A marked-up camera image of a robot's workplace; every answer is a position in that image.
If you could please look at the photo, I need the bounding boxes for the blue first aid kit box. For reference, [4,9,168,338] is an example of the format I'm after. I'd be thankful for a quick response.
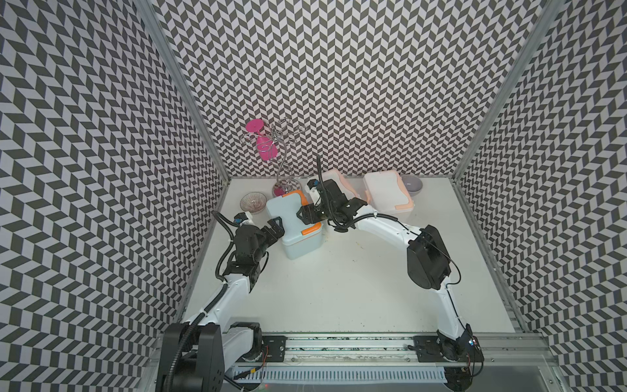
[266,190,323,260]

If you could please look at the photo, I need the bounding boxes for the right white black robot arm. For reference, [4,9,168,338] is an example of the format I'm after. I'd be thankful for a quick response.
[297,178,485,364]

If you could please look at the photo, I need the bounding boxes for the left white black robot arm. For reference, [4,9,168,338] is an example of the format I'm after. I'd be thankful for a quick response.
[155,211,285,391]

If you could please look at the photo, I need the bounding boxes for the middle white first aid box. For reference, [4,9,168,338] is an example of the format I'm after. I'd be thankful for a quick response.
[305,168,366,204]

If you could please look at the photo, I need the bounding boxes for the white first aid box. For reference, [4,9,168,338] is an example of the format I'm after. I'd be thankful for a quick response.
[305,168,366,204]
[363,170,415,221]

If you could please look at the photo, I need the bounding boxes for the right white first aid box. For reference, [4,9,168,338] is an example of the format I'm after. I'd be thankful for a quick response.
[363,170,415,221]

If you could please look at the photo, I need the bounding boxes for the small clear glass bowl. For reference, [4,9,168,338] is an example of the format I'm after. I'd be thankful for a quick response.
[239,192,267,214]

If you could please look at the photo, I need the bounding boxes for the small grey round bowl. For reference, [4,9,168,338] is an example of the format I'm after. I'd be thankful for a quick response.
[401,175,424,197]

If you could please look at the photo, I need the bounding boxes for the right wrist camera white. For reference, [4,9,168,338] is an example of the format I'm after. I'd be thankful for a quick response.
[307,178,323,206]

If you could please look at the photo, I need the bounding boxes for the silver wire stand pink ornaments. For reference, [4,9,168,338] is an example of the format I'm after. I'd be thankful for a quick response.
[245,119,301,197]

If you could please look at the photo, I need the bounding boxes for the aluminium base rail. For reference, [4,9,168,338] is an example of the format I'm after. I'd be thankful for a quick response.
[146,332,555,368]

